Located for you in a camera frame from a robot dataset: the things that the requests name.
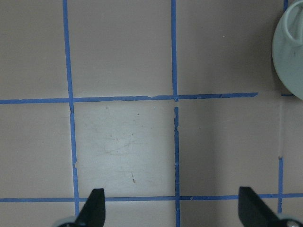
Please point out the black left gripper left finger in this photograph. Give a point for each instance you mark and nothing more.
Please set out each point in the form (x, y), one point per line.
(93, 213)

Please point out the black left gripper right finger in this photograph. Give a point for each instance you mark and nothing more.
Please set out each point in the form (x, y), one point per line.
(253, 212)

